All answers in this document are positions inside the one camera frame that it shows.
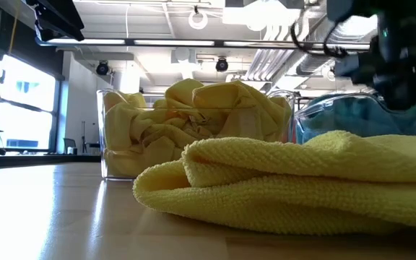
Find black ceiling spotlight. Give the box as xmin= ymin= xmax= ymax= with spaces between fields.
xmin=95 ymin=60 xmax=111 ymax=77
xmin=214 ymin=56 xmax=230 ymax=73

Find clear plastic basket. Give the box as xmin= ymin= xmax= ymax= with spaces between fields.
xmin=292 ymin=92 xmax=416 ymax=145
xmin=96 ymin=88 xmax=296 ymax=181

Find bright room window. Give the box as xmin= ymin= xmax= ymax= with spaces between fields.
xmin=0 ymin=53 xmax=61 ymax=155

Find grey room chair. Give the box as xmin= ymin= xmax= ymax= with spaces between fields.
xmin=62 ymin=137 xmax=79 ymax=155

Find white ceiling pipes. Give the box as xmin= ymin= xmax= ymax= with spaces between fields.
xmin=246 ymin=14 xmax=312 ymax=82

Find yellow hanging cable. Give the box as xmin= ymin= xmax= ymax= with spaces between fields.
xmin=7 ymin=9 xmax=20 ymax=56

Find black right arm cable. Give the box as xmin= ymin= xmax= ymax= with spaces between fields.
xmin=290 ymin=10 xmax=350 ymax=59

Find silver ventilation duct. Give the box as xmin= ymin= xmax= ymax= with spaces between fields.
xmin=296 ymin=14 xmax=378 ymax=77

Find white ring pendant lamp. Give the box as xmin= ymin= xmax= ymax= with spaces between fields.
xmin=188 ymin=6 xmax=209 ymax=31

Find black aluminium table frame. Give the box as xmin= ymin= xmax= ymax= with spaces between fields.
xmin=0 ymin=154 xmax=103 ymax=169

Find black ceiling light rail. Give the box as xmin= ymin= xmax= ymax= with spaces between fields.
xmin=36 ymin=38 xmax=371 ymax=51

